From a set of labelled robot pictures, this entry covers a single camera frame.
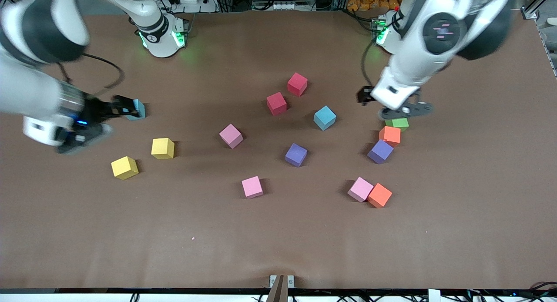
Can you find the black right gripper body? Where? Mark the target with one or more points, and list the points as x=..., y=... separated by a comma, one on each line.
x=96, y=109

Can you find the light blue foam cube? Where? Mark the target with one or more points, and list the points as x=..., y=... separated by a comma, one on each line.
x=325, y=118

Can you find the red foam cube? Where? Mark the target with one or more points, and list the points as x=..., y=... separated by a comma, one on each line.
x=276, y=103
x=297, y=84

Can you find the purple foam cube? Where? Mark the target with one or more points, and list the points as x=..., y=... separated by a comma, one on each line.
x=380, y=152
x=296, y=155

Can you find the pink foam cube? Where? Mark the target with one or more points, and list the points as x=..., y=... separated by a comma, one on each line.
x=359, y=189
x=231, y=135
x=252, y=187

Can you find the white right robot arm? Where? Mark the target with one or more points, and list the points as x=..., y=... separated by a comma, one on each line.
x=26, y=88

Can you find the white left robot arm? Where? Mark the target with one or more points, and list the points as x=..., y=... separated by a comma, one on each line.
x=413, y=54

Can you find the dark teal foam cube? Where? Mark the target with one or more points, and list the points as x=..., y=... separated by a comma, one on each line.
x=142, y=108

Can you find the green foam cube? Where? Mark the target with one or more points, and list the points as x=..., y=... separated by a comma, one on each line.
x=398, y=124

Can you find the orange foam cube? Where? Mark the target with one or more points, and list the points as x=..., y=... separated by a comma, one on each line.
x=380, y=196
x=390, y=135

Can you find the yellow foam cube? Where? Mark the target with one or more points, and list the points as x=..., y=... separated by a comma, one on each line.
x=124, y=167
x=162, y=148

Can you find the white label tag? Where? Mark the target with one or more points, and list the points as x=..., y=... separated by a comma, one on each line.
x=434, y=296

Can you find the brown strip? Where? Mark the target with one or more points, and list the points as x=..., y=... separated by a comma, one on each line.
x=278, y=291

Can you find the metal table edge bracket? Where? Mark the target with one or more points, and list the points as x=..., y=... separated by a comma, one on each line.
x=290, y=280

